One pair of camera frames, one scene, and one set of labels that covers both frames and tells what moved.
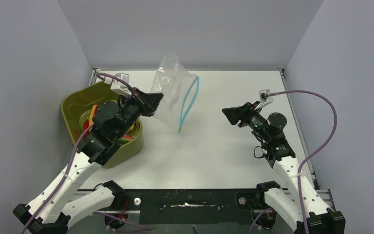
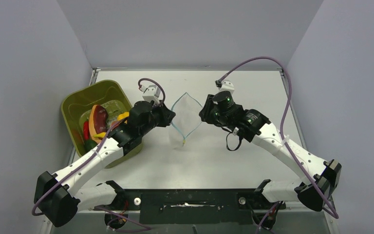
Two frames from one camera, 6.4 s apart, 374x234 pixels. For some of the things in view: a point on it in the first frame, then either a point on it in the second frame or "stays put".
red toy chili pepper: [86, 125] stays put
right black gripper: [243, 114] to [206, 114]
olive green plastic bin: [75, 108] stays put
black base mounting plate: [195, 207] stays put
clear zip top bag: [178, 87] to [187, 110]
